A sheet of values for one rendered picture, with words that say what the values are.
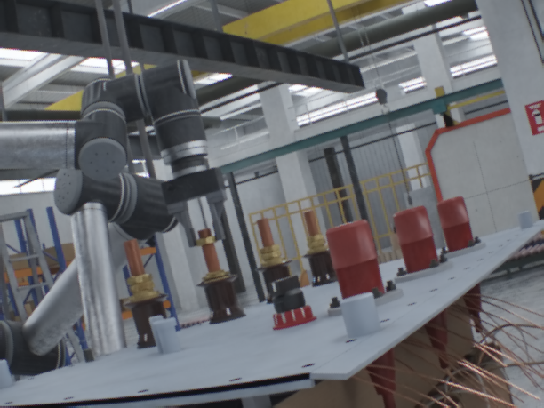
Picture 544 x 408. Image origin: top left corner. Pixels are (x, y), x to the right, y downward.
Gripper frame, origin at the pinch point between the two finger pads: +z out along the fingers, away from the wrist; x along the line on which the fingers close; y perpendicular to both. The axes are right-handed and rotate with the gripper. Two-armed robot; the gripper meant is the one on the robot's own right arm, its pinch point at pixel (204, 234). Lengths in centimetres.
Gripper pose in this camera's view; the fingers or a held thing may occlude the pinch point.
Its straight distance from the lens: 175.8
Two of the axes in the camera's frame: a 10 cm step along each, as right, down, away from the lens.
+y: -1.9, -0.3, -9.8
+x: 9.5, -2.6, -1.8
